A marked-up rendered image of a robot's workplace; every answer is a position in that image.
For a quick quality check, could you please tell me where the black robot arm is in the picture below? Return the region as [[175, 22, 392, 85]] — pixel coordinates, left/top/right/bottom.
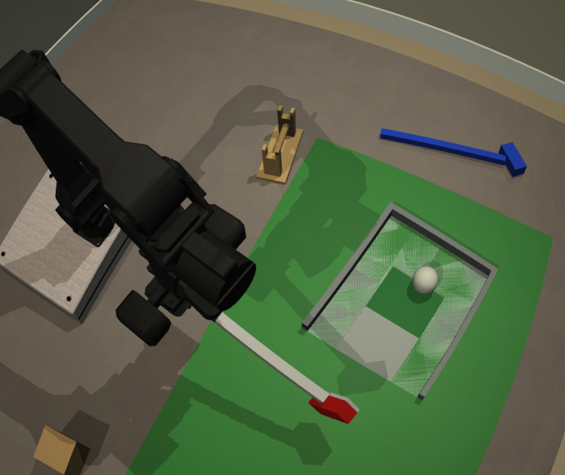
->
[[0, 50, 256, 320]]

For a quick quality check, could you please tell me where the blue putter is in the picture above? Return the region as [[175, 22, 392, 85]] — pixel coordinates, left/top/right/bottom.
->
[[380, 128, 527, 177]]

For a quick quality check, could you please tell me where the white ball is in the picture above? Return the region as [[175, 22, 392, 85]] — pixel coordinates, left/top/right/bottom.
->
[[412, 266, 438, 294]]

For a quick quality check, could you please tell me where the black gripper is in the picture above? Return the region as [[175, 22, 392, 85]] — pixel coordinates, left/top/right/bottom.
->
[[115, 204, 246, 347]]

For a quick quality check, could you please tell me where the green putting mat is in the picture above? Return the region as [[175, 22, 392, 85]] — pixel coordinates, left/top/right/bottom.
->
[[125, 138, 553, 475]]

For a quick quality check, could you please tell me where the red putter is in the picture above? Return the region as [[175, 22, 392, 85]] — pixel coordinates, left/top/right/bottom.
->
[[212, 312, 360, 424]]

